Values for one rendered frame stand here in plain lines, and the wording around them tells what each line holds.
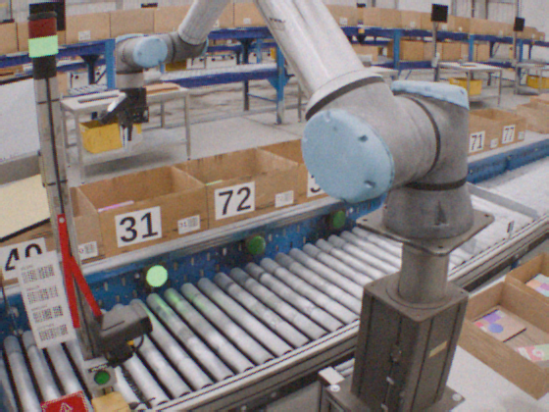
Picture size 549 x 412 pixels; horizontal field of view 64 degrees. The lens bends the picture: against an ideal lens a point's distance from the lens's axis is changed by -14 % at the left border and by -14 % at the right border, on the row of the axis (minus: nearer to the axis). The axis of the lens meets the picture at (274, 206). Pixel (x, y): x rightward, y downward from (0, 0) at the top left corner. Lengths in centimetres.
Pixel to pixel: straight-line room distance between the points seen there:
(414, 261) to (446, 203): 15
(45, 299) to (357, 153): 61
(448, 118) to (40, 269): 77
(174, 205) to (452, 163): 103
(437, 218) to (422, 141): 18
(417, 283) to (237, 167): 125
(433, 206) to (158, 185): 127
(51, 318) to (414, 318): 70
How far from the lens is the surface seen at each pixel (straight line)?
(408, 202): 94
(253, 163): 216
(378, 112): 77
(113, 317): 100
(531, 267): 189
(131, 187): 193
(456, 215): 95
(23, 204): 100
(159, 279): 168
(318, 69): 82
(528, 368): 136
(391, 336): 107
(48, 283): 96
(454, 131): 90
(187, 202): 171
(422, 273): 102
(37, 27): 85
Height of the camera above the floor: 164
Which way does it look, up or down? 22 degrees down
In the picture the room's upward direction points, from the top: straight up
